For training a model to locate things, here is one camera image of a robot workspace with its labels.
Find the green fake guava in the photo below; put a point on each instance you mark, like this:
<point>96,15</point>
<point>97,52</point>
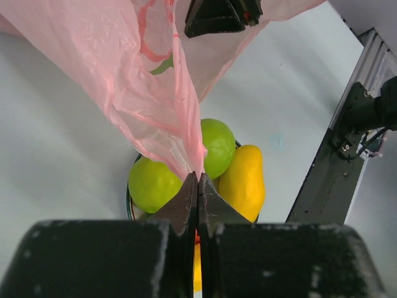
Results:
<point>219,141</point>

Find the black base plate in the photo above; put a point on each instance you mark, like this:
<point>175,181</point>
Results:
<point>329,186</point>

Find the aluminium frame rail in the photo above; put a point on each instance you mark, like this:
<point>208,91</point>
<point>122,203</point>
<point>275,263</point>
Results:
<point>376,64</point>

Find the yellow fake banana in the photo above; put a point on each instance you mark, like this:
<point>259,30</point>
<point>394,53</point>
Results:
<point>197,279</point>

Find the green fake pear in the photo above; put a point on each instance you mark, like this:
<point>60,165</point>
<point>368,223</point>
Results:
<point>152,184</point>

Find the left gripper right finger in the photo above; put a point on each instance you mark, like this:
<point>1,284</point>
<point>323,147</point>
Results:
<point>244,259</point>

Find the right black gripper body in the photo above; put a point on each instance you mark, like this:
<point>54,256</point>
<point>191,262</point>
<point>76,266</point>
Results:
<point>221,16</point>

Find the yellow fake starfruit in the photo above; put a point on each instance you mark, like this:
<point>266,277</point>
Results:
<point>242,184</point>

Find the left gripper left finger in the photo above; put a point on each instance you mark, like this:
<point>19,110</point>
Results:
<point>109,258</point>

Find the pink plastic bag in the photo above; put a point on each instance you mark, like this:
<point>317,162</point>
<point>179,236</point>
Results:
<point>135,61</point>

